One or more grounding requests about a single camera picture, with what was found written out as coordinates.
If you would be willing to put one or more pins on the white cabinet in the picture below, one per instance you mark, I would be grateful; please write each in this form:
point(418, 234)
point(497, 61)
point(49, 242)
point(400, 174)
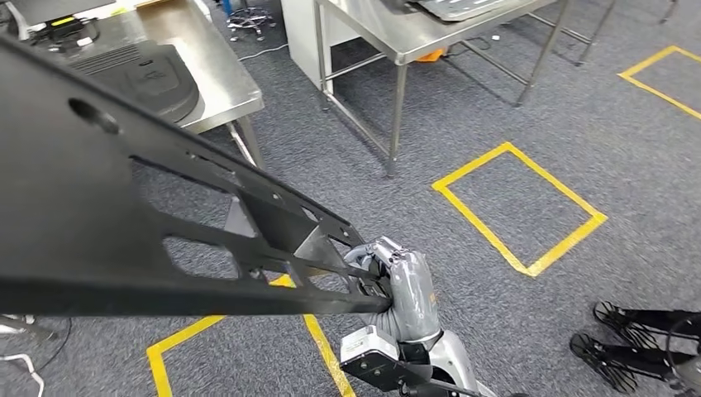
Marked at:
point(298, 38)

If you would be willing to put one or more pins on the yellow floor tape square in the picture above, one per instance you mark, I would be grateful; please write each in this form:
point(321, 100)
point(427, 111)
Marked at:
point(476, 224)

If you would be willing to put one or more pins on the stainless steel workbench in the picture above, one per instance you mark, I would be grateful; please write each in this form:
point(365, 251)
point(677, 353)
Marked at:
point(219, 82)
point(383, 33)

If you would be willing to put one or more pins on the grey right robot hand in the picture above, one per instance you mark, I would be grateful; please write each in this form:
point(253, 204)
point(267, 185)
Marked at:
point(416, 298)

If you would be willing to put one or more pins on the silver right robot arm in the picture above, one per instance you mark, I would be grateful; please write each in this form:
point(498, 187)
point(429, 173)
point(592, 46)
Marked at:
point(454, 361)

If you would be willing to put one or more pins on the grey moulded car part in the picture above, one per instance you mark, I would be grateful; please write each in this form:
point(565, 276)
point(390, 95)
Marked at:
point(465, 8)

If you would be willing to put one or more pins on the black plastic panel part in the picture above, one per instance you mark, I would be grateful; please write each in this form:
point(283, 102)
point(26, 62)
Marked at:
point(55, 219)

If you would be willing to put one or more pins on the black moulded car part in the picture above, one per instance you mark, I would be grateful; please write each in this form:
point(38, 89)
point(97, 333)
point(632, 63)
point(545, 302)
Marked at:
point(148, 82)

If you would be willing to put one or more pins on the orange object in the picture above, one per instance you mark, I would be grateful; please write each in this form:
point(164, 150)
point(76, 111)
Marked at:
point(432, 56)

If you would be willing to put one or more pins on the silver black humanoid robot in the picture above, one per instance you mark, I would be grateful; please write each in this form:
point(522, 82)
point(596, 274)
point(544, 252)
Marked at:
point(602, 361)

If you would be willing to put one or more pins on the chrome office chair base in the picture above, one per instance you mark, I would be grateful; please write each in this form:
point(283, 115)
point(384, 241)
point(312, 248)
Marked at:
point(249, 19)

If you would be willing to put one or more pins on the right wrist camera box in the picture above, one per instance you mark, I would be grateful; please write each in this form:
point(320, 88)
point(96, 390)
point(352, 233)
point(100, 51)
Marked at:
point(364, 345)

